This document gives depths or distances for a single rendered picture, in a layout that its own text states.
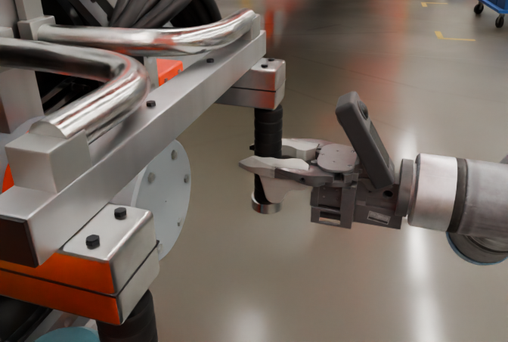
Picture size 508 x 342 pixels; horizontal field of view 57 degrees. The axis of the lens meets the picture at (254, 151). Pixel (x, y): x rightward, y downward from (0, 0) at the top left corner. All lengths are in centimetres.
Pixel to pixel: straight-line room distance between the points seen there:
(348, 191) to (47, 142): 39
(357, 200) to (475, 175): 14
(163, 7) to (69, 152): 29
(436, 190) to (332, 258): 121
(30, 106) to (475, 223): 50
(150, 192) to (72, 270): 19
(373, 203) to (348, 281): 107
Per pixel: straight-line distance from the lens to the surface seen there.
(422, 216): 57
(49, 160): 25
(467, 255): 73
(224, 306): 156
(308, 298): 159
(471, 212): 57
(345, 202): 58
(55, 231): 27
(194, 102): 40
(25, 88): 53
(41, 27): 51
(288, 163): 58
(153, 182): 45
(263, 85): 55
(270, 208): 63
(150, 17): 53
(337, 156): 59
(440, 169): 57
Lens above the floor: 111
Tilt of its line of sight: 27 degrees down
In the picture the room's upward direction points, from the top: straight up
